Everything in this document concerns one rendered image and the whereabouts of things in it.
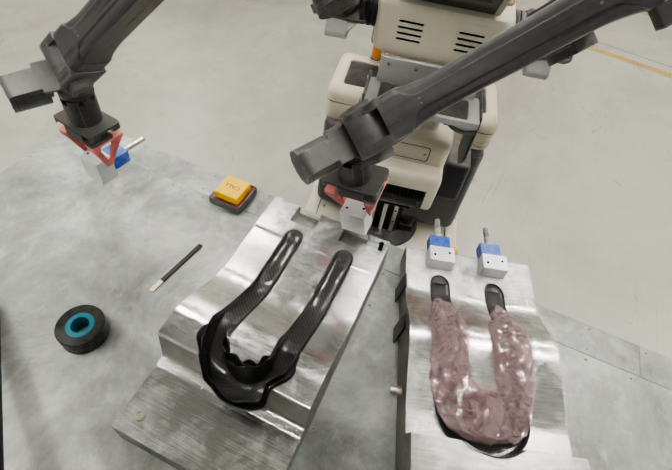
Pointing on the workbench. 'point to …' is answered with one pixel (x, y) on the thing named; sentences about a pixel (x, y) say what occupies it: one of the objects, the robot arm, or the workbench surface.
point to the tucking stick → (175, 268)
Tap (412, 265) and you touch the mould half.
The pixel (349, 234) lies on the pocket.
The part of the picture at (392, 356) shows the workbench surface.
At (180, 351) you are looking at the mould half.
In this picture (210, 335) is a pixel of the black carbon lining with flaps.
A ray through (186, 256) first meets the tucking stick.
